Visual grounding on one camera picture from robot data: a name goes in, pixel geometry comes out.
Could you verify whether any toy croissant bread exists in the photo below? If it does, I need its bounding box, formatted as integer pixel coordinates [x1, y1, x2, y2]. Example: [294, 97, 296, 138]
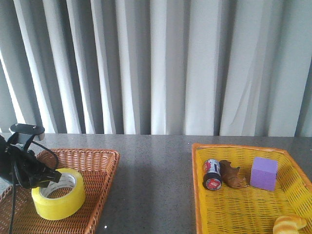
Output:
[273, 214, 307, 234]

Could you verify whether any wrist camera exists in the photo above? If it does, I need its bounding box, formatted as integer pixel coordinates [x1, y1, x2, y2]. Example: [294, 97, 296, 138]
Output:
[7, 123, 45, 151]

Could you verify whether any yellow packing tape roll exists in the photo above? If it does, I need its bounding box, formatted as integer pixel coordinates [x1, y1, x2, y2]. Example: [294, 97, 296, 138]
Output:
[31, 168, 86, 220]

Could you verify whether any small blue white can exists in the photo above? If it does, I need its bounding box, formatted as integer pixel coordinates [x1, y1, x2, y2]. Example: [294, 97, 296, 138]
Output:
[203, 159, 222, 191]

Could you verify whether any brown toy animal figure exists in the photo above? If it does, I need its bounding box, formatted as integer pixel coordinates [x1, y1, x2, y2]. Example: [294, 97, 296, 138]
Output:
[219, 160, 247, 189]

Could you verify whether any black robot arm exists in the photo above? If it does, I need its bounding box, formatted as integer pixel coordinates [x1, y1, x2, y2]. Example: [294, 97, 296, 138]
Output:
[0, 136, 62, 189]

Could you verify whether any purple foam cube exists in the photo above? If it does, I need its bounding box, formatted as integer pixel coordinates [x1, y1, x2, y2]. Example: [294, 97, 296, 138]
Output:
[250, 157, 278, 191]

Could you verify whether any yellow orange-rimmed plastic basket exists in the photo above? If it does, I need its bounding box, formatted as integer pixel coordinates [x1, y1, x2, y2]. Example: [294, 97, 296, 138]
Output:
[192, 143, 312, 234]

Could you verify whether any grey pleated curtain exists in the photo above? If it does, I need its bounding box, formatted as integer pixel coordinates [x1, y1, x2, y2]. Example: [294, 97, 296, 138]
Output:
[0, 0, 312, 137]

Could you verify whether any brown wicker basket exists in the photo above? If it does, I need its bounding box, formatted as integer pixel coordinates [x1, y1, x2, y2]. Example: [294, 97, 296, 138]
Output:
[0, 148, 120, 234]

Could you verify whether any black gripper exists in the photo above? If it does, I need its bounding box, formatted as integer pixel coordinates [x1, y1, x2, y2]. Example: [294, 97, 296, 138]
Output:
[5, 144, 61, 188]

